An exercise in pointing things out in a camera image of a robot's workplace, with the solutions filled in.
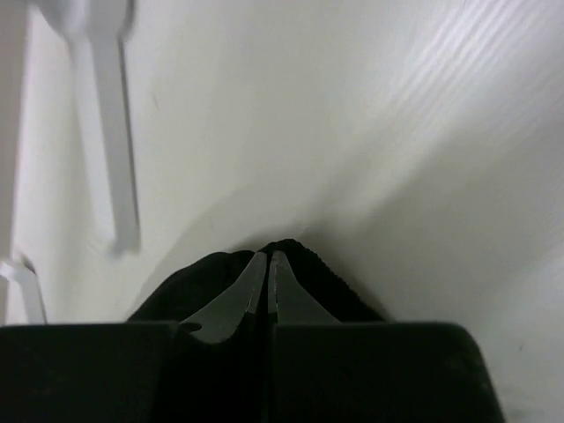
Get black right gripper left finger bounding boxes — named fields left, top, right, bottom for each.
left=1, top=251, right=267, bottom=422

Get black trousers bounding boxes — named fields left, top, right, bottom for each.
left=122, top=240, right=401, bottom=422

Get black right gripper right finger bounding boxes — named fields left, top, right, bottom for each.
left=268, top=251, right=504, bottom=422

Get white metal clothes rack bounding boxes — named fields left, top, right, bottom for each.
left=1, top=1, right=139, bottom=324

